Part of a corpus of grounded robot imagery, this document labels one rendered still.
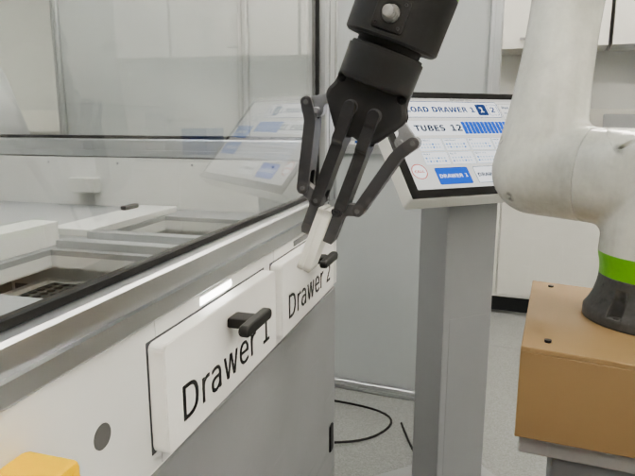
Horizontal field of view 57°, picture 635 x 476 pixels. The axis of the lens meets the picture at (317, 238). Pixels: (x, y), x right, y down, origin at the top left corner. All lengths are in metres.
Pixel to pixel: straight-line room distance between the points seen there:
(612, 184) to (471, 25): 1.52
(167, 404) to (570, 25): 0.70
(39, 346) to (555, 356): 0.53
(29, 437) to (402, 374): 2.13
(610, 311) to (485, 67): 1.51
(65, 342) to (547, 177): 0.62
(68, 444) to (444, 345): 1.21
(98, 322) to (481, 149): 1.16
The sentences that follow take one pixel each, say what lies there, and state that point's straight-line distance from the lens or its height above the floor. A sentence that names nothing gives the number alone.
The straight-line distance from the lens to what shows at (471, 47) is 2.26.
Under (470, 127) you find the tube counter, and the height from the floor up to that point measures 1.11.
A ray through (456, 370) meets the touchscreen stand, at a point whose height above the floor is 0.47.
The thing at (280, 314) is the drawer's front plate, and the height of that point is 0.86.
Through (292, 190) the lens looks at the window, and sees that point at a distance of 0.97.
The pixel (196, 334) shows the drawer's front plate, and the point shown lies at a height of 0.92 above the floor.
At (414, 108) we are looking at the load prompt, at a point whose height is 1.16.
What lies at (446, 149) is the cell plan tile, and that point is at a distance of 1.44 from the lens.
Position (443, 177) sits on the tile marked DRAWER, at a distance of 1.38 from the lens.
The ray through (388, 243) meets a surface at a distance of 2.35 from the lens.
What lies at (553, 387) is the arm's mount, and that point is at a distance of 0.74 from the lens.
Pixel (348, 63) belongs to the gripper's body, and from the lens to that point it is 0.57.
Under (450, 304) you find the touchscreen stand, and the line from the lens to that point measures 1.56.
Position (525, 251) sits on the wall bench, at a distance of 3.58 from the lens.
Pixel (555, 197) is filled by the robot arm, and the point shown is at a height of 1.03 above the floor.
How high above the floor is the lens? 1.13
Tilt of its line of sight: 11 degrees down
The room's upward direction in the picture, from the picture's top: straight up
